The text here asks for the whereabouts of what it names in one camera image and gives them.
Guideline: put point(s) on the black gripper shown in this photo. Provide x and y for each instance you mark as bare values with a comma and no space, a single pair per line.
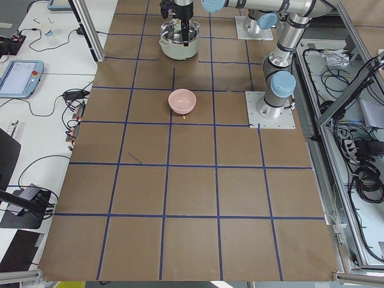
183,12

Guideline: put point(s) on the glass pot lid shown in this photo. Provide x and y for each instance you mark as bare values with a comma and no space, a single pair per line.
171,31

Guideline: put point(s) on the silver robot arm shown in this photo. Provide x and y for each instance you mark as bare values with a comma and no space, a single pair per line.
259,20
280,83

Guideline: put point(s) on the pale green cooking pot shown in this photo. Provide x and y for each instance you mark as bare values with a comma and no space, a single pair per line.
178,51

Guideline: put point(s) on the pink bowl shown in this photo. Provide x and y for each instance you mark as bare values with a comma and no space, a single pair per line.
182,101

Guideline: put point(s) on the blue teach pendant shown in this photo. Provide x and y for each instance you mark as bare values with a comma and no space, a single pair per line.
21,78
59,5

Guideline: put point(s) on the paper cup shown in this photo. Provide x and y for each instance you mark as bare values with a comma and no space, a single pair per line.
46,29

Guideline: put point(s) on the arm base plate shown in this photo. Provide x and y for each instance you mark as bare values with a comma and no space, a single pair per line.
262,116
266,35

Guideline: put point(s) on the aluminium frame post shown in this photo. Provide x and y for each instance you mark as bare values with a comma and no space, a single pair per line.
85,22

